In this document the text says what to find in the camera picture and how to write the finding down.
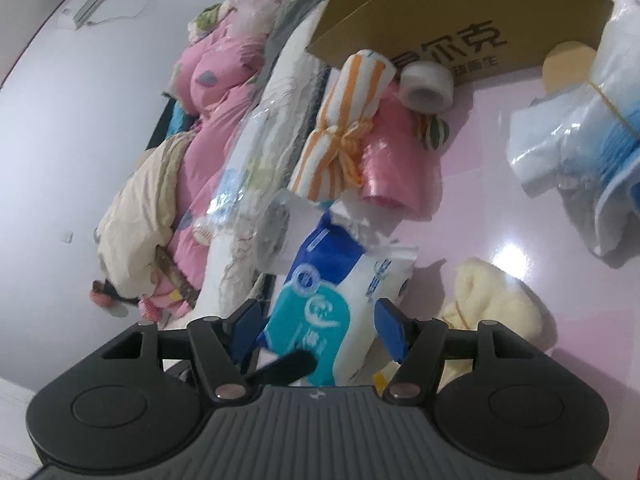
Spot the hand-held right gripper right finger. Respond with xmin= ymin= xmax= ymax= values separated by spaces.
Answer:
xmin=375 ymin=298 xmax=540 ymax=404

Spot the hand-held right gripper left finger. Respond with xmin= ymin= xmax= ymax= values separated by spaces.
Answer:
xmin=102 ymin=299 xmax=264 ymax=403

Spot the pink plastic bag roll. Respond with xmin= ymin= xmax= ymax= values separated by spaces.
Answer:
xmin=357 ymin=95 xmax=443 ymax=221

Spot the orange striped towel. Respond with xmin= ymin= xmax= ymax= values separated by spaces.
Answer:
xmin=290 ymin=50 xmax=396 ymax=203

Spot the cardboard box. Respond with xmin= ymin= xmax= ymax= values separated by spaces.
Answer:
xmin=305 ymin=0 xmax=623 ymax=88

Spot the white toilet paper roll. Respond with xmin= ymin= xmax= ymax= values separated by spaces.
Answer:
xmin=255 ymin=189 xmax=326 ymax=273

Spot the pale yellow towel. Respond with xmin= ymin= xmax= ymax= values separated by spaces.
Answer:
xmin=437 ymin=257 xmax=558 ymax=386

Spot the pink slipper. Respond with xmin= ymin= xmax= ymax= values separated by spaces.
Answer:
xmin=90 ymin=280 xmax=121 ymax=307

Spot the beige cloth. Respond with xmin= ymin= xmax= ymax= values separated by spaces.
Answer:
xmin=95 ymin=132 xmax=193 ymax=298

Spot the white bedding in plastic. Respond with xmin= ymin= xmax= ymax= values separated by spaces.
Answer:
xmin=195 ymin=10 xmax=331 ymax=311

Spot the green striped ball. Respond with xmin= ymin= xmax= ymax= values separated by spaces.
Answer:
xmin=417 ymin=114 xmax=451 ymax=151

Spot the pink quilt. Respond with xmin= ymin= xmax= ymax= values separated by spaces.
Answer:
xmin=145 ymin=0 xmax=273 ymax=316

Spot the white tape roll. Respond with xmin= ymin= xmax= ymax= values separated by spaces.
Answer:
xmin=400 ymin=61 xmax=456 ymax=113

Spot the brown strap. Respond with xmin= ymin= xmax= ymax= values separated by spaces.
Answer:
xmin=155 ymin=247 xmax=198 ymax=311

